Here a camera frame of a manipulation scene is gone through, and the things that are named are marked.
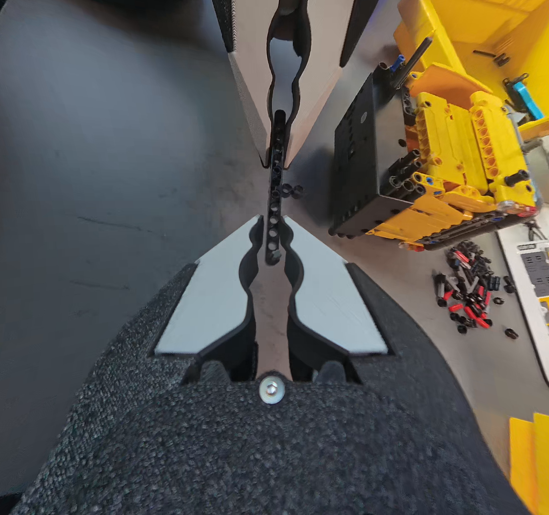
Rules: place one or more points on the yellow grey sticker sheet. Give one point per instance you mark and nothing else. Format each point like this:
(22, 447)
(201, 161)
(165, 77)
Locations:
(536, 266)

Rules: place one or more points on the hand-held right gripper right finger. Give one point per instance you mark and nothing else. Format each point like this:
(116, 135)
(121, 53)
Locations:
(334, 309)

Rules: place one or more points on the white book stand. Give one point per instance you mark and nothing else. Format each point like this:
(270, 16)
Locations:
(544, 347)

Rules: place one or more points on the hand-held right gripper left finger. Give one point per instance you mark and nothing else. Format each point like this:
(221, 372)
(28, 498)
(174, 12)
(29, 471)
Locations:
(201, 309)

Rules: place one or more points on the pile of black red pins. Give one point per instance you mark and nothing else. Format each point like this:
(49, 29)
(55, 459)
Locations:
(467, 283)

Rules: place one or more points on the small black lego connector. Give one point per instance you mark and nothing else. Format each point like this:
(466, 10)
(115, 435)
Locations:
(292, 190)

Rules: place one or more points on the yellow plastic bin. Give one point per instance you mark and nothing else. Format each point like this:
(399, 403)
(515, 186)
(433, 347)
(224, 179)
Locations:
(471, 8)
(527, 459)

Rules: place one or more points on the yellow black lego model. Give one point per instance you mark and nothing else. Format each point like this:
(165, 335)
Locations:
(450, 137)

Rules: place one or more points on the assorted small lego pieces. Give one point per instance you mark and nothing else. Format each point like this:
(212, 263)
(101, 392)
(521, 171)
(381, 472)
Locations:
(527, 98)

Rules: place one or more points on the black lego beam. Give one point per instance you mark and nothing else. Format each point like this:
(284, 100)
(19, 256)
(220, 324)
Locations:
(275, 206)

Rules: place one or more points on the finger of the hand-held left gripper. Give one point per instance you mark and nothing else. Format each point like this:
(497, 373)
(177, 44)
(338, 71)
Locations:
(253, 30)
(330, 30)

